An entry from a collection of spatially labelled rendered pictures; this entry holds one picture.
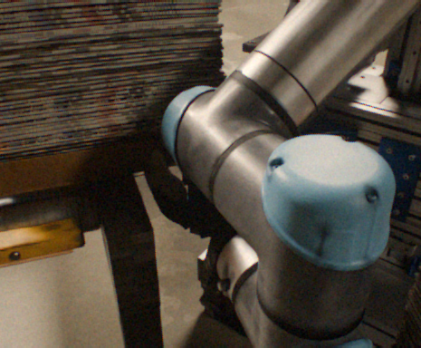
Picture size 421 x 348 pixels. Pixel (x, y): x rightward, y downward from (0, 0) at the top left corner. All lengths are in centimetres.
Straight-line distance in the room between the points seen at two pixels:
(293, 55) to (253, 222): 14
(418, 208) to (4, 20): 82
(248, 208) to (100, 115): 26
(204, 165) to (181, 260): 126
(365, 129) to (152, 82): 56
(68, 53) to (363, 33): 28
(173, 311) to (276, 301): 115
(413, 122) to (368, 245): 67
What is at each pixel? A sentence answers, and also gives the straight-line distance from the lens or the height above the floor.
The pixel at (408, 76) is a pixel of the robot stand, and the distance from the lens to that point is 102.
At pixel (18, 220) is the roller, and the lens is 53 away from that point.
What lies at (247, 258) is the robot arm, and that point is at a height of 85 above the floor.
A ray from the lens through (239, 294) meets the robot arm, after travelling 37.
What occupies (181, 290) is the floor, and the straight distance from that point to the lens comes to 149.
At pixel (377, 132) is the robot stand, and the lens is 95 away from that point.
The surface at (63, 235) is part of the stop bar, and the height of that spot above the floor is 82.
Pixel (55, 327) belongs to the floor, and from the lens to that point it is 147.
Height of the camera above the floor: 110
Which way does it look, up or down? 33 degrees down
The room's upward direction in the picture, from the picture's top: straight up
